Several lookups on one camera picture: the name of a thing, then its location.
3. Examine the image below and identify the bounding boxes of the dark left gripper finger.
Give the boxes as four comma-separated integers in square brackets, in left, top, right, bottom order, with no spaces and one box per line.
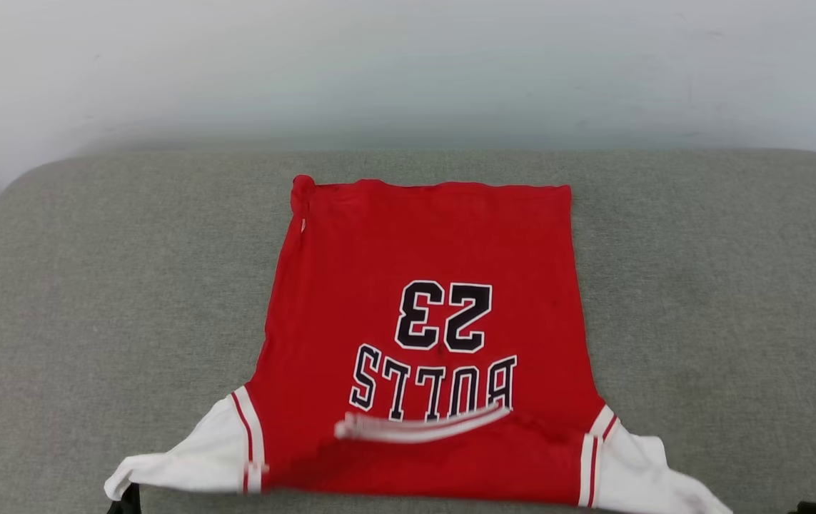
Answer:
[107,484,141,514]

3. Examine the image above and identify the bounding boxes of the red white basketball jersey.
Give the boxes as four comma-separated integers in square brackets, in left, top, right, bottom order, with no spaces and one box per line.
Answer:
[104,175,734,514]

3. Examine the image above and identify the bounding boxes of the grey fabric sofa cushion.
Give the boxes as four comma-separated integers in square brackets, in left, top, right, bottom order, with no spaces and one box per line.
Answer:
[0,148,816,514]

